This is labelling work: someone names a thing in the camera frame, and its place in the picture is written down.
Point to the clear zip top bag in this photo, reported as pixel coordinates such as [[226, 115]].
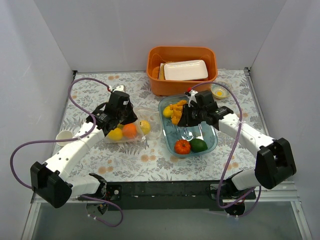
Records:
[[143, 113]]

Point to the small patterned bowl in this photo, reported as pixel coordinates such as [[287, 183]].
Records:
[[220, 90]]

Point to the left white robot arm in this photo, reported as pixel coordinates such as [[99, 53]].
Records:
[[51, 180]]

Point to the floral tablecloth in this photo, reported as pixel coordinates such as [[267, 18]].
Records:
[[150, 160]]

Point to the clear blue glass dish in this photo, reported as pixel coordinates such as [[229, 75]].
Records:
[[173, 133]]

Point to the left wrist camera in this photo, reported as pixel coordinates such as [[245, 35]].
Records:
[[119, 88]]

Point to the bright yellow lemon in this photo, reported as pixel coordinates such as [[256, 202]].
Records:
[[115, 135]]

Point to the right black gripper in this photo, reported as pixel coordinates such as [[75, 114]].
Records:
[[186, 116]]

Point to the yellow mango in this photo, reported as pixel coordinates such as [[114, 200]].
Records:
[[167, 112]]

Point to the pale yellow lemon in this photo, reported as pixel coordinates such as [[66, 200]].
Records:
[[145, 127]]

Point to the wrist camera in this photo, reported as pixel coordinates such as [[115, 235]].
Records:
[[119, 88], [191, 94]]

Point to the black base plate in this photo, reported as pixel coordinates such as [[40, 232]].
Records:
[[170, 195]]

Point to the orange fruit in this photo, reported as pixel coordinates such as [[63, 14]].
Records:
[[129, 131]]

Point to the tan plates in basin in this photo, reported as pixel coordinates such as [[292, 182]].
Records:
[[160, 71]]

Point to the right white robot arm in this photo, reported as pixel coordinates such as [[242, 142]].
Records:
[[274, 158]]

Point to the small orange pumpkin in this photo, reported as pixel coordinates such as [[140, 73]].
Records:
[[182, 147]]

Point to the white cup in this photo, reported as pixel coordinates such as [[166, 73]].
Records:
[[63, 138]]

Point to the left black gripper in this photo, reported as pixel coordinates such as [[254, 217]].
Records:
[[127, 114]]

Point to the orange plastic basin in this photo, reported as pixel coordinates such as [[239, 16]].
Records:
[[166, 54]]

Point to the white rectangular tray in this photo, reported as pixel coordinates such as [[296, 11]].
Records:
[[190, 70]]

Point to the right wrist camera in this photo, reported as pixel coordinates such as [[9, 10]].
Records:
[[191, 94]]

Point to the brown fried chicken piece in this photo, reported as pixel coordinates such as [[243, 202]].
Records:
[[177, 110]]

